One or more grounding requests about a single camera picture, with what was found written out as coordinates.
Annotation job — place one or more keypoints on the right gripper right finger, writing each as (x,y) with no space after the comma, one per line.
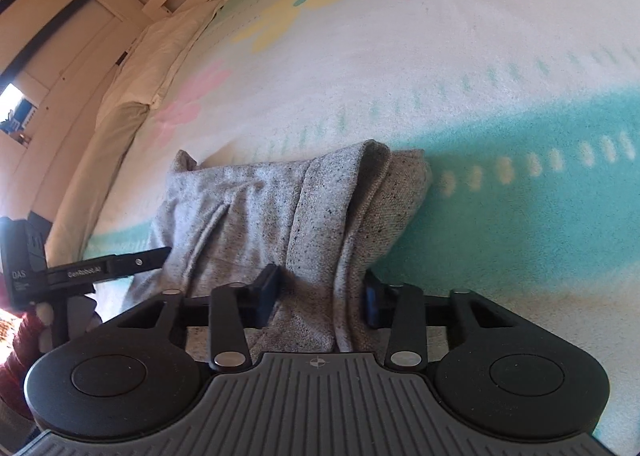
(399,310)

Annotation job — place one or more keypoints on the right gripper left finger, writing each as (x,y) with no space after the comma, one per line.
(234,308)

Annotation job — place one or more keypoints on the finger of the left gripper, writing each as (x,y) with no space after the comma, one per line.
(143,261)

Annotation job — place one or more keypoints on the grey speckled pants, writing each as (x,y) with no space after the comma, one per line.
(324,221)

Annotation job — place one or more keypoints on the red sleeve forearm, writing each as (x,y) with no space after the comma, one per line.
(28,344)

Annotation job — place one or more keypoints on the left hand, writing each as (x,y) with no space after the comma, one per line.
(65,320)

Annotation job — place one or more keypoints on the beige pillow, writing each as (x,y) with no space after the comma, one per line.
(96,172)

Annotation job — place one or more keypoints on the cream pillow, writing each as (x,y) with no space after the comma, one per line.
(154,60)

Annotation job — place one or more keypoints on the floral pastel bed blanket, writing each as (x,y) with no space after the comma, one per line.
(526,110)

